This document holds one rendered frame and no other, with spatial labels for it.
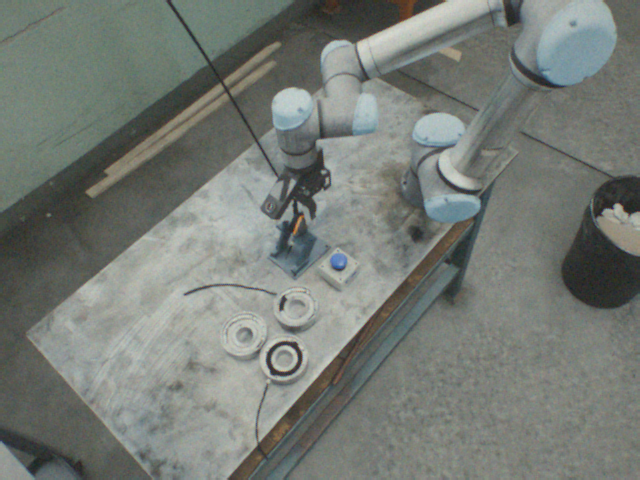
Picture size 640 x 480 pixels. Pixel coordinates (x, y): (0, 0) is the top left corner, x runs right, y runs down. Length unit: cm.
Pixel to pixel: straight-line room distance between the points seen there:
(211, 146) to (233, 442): 182
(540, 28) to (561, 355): 145
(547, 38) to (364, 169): 69
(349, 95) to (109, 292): 77
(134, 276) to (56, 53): 132
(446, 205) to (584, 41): 42
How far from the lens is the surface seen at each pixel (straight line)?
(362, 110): 102
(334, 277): 127
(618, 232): 212
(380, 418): 202
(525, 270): 234
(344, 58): 111
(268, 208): 114
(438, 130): 130
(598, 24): 98
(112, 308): 141
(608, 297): 225
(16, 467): 151
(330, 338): 125
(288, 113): 99
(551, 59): 97
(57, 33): 251
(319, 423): 177
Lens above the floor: 195
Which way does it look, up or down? 57 degrees down
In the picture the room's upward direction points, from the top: 8 degrees counter-clockwise
